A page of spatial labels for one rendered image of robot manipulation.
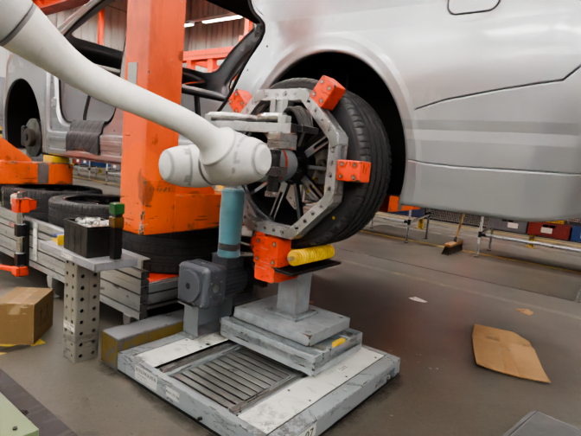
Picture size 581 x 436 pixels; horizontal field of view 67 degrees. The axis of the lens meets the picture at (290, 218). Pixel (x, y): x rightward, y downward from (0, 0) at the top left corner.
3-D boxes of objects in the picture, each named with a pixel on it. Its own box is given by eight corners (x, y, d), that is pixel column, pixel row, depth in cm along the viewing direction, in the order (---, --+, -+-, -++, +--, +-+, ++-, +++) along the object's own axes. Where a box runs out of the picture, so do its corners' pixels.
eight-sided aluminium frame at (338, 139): (337, 246, 157) (354, 89, 150) (328, 248, 152) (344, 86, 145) (230, 222, 190) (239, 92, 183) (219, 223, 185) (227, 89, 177)
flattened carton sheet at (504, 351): (528, 339, 244) (529, 334, 243) (550, 384, 192) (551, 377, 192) (470, 328, 254) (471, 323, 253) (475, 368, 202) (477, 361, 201)
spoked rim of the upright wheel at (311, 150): (399, 162, 168) (320, 82, 188) (371, 158, 150) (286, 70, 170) (322, 249, 192) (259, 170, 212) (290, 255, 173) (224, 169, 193)
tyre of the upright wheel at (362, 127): (428, 160, 161) (320, 55, 188) (401, 156, 143) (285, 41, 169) (322, 274, 192) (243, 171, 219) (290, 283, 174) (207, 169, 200)
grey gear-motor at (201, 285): (266, 323, 212) (272, 252, 208) (199, 349, 179) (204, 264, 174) (239, 313, 223) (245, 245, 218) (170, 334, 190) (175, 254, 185)
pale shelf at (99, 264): (137, 266, 167) (137, 258, 167) (94, 272, 154) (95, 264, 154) (80, 244, 193) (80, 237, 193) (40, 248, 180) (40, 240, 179)
